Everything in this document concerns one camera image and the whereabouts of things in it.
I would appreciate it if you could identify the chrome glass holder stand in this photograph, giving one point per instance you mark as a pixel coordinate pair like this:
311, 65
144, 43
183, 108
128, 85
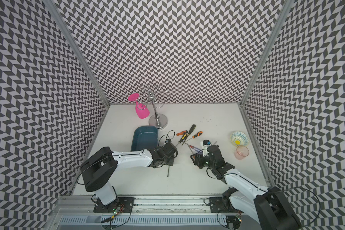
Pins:
155, 96

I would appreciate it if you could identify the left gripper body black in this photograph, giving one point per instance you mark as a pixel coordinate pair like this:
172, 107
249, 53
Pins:
169, 161

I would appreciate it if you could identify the pink plastic wine glass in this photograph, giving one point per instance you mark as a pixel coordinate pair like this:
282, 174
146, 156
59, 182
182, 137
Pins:
140, 108

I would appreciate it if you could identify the teal plastic storage box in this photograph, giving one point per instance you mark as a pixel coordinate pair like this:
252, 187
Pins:
145, 137

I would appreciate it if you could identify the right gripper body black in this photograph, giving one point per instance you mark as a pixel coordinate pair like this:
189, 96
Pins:
204, 161

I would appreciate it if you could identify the black yellow phillips screwdriver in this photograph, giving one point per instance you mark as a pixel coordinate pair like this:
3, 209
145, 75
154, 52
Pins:
182, 140

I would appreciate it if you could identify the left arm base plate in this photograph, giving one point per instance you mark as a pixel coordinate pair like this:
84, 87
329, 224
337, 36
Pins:
124, 204

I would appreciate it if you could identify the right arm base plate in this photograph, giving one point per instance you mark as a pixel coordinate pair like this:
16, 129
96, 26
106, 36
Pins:
218, 204

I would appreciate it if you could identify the black yellow long screwdriver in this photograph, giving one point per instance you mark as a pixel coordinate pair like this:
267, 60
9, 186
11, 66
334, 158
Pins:
189, 133

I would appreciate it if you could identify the pink transparent cup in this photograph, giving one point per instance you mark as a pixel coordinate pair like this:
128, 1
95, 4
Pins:
241, 152

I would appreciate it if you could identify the orange black short screwdriver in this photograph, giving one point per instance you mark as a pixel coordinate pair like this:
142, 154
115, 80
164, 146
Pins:
197, 134

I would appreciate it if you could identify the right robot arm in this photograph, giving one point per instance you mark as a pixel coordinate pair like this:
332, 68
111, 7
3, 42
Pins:
268, 206

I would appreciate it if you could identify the aluminium front rail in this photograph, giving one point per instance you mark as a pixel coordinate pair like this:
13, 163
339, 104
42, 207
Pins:
143, 205

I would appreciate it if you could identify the small orange handle screwdriver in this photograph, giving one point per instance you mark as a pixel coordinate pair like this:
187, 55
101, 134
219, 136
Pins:
180, 133

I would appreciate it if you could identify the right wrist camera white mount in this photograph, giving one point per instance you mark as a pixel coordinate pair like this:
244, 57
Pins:
205, 144

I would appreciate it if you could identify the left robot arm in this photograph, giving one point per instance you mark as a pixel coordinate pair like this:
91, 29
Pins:
98, 169

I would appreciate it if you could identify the patterned ceramic bowl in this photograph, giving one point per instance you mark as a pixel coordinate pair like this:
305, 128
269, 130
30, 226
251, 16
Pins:
239, 138

